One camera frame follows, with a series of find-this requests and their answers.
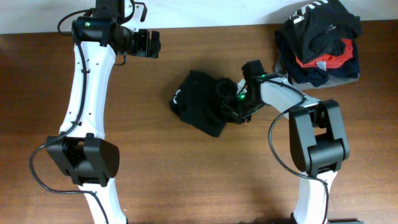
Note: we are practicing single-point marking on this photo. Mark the red shirt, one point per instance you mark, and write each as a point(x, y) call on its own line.
point(327, 61)

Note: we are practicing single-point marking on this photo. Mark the navy blue shirt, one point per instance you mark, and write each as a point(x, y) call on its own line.
point(315, 76)

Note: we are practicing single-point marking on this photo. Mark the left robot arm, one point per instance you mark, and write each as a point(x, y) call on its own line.
point(80, 151)

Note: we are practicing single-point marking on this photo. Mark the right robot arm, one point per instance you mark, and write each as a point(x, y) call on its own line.
point(317, 136)

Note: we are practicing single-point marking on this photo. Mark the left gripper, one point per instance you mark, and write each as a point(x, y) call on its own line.
point(143, 48)

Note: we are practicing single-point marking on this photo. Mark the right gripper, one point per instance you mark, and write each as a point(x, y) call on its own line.
point(240, 116)

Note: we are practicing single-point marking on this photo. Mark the black polo shirt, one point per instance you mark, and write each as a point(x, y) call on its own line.
point(200, 100)

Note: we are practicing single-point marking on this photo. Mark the black shirt with white print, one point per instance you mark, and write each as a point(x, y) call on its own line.
point(318, 28)

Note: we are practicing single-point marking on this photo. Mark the grey shirt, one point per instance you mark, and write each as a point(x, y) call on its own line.
point(333, 81)

